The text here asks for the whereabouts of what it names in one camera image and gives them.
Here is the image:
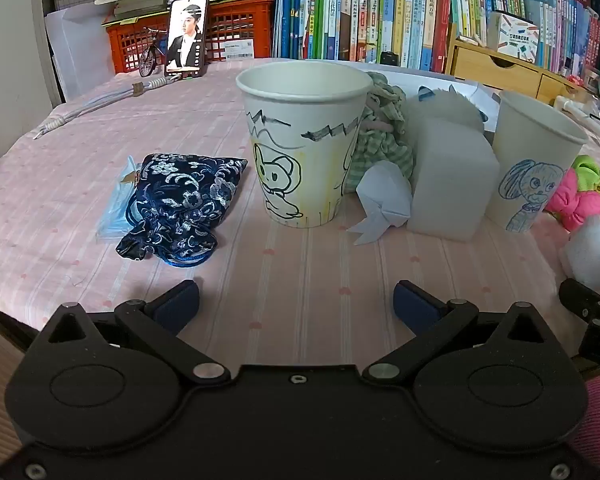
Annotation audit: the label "red plastic crate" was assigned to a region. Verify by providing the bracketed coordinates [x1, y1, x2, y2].
[105, 0, 275, 74]

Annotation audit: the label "white tube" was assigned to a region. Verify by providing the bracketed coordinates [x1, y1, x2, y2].
[554, 95, 600, 142]

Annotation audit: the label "white fluffy plush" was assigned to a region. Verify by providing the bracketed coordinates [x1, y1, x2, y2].
[405, 85, 486, 133]

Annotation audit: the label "blue face mask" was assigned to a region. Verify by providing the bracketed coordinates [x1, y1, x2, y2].
[96, 155, 147, 247]

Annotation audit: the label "blue dog drawing paper cup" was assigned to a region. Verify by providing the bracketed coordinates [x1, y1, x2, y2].
[485, 91, 589, 234]

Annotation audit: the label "pencil print box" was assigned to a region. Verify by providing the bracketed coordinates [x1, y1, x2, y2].
[486, 10, 539, 59]

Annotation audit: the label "green checked cloth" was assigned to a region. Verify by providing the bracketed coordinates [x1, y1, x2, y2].
[342, 72, 415, 194]

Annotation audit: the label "small white plush toy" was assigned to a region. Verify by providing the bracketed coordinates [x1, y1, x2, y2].
[560, 219, 600, 292]

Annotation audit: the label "smartphone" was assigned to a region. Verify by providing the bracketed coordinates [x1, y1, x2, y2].
[164, 0, 209, 79]

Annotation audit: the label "pink striped tablecloth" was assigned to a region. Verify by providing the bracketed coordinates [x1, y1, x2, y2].
[0, 57, 600, 356]

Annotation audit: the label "wooden drawer organizer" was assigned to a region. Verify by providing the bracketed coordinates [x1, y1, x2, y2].
[445, 36, 577, 106]

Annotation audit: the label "pink and green cloth bow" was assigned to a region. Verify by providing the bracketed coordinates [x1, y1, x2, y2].
[545, 155, 600, 232]

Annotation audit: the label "row of upright books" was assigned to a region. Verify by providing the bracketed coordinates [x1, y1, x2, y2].
[272, 0, 600, 77]

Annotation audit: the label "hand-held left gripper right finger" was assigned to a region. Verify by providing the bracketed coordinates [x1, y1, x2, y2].
[362, 280, 568, 385]

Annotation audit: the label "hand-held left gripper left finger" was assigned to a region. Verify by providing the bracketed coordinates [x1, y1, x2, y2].
[39, 280, 231, 385]

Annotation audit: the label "cat drawing paper cup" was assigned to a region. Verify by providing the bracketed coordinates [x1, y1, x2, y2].
[236, 60, 376, 229]

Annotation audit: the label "white board sheets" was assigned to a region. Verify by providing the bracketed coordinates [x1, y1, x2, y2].
[44, 7, 117, 102]

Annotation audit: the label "white foam block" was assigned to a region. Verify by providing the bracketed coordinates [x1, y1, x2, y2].
[406, 115, 501, 244]

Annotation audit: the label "miniature bicycle model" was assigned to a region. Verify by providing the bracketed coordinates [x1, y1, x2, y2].
[139, 27, 172, 79]

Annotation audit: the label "white braided rope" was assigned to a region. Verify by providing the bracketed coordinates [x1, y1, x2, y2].
[32, 76, 190, 140]

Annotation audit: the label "white origami paper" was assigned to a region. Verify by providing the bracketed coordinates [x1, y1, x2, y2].
[346, 162, 414, 247]

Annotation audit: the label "white cardboard box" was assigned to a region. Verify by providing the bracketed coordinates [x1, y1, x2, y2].
[365, 67, 501, 147]

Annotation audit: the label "dark blue embroidered pouch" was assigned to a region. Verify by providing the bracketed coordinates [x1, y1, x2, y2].
[116, 153, 249, 267]

